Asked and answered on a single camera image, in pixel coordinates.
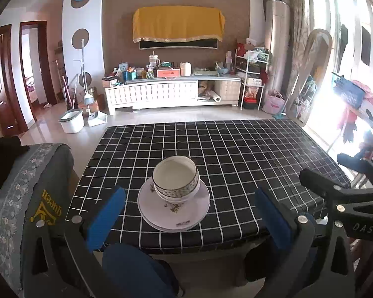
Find grey embroidered sofa cover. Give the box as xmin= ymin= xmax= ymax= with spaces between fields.
xmin=0 ymin=143 xmax=74 ymax=295

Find white dustpan with broom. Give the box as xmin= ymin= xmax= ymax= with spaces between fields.
xmin=81 ymin=39 xmax=108 ymax=127

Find pink tote bag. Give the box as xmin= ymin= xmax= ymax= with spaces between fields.
xmin=262 ymin=93 xmax=286 ymax=115

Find silver standing air conditioner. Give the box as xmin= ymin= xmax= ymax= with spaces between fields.
xmin=265 ymin=0 xmax=290 ymax=94

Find white tv cabinet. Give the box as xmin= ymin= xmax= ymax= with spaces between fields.
xmin=105 ymin=75 xmax=242 ymax=116

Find white mop bucket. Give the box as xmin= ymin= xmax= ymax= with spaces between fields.
xmin=58 ymin=109 xmax=84 ymax=134

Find plain cream white bowl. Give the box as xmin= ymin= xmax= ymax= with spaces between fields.
xmin=155 ymin=179 xmax=201 ymax=205

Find white metal shelf rack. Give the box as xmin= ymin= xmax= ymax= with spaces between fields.
xmin=234 ymin=46 xmax=271 ymax=110

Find yellow cloth covered television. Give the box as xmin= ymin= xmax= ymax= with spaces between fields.
xmin=133 ymin=5 xmax=226 ymax=49

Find black white checkered tablecloth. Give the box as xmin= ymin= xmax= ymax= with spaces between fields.
xmin=68 ymin=119 xmax=350 ymax=254

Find dark red wooden door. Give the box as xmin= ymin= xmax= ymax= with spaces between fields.
xmin=0 ymin=25 xmax=27 ymax=137

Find floral patterned bowl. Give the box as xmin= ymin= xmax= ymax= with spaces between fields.
xmin=152 ymin=155 xmax=200 ymax=198

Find blue plastic basket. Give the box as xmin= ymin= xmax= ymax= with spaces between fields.
xmin=332 ymin=72 xmax=365 ymax=110

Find orange storage box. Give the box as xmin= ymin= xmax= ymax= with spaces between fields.
xmin=157 ymin=68 xmax=181 ymax=78

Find pink flower white plate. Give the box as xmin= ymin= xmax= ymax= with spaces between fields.
xmin=142 ymin=215 xmax=200 ymax=233

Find standing arched mirror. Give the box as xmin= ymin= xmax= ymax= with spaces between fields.
xmin=286 ymin=29 xmax=333 ymax=126

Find paper towel roll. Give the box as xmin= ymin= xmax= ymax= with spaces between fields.
xmin=207 ymin=90 xmax=222 ymax=103

